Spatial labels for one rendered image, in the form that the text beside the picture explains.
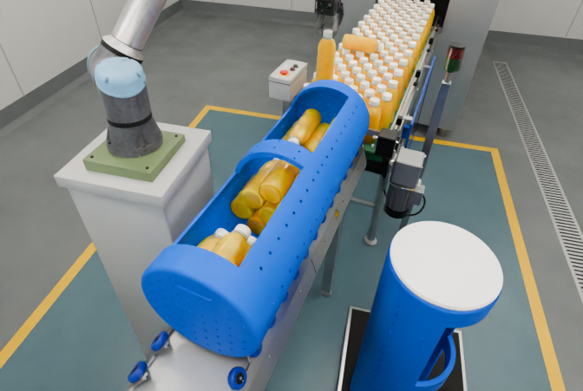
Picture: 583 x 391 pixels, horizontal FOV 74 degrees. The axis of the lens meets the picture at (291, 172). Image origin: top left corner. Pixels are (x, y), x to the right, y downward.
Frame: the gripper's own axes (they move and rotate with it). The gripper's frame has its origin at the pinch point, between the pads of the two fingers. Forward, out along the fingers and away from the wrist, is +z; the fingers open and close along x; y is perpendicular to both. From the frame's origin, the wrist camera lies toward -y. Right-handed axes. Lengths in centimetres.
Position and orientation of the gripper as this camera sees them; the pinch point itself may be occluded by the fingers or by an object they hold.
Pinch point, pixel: (328, 33)
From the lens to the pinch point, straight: 153.9
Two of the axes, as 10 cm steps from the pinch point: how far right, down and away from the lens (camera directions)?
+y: -3.9, 5.8, -7.2
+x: 9.2, 2.7, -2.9
